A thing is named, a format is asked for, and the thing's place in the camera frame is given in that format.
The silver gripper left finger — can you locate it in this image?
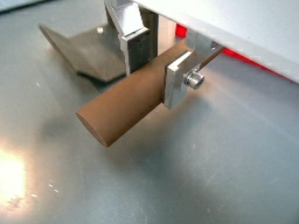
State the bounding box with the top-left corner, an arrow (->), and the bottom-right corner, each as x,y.
104,0 -> 158,75

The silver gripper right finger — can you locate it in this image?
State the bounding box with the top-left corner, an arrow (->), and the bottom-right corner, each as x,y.
162,30 -> 224,109

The brown oval rod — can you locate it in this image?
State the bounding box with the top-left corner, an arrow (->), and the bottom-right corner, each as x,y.
76,40 -> 190,147

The black curved cradle fixture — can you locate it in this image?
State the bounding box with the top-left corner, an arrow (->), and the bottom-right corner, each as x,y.
38,19 -> 126,83

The red shape sorter block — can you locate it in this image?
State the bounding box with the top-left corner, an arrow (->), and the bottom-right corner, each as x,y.
174,24 -> 276,74

